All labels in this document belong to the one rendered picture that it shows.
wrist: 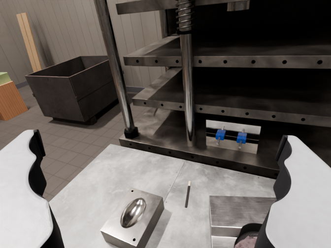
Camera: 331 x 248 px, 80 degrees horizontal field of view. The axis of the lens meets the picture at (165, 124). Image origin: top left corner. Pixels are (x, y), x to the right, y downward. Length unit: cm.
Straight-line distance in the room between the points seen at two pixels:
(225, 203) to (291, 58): 61
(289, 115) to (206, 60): 45
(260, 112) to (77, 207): 93
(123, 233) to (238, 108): 73
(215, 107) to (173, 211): 54
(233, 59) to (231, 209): 60
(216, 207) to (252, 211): 11
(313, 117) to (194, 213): 65
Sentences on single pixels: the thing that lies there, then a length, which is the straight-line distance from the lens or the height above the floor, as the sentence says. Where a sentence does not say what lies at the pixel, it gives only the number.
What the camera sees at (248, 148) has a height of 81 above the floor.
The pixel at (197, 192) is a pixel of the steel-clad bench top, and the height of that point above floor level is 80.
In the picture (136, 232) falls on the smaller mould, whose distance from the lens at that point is 77.
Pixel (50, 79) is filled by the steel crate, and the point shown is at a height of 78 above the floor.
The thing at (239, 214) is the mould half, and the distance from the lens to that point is 74.
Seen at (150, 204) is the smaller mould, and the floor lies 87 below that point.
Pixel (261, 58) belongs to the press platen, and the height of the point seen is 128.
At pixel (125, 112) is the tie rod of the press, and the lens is 124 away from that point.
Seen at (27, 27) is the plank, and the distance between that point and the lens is 537.
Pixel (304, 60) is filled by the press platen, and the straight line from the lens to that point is 96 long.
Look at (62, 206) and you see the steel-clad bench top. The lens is 106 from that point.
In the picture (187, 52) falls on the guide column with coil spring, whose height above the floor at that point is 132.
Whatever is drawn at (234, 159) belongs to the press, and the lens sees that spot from 111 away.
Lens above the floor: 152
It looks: 31 degrees down
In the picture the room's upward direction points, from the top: 7 degrees counter-clockwise
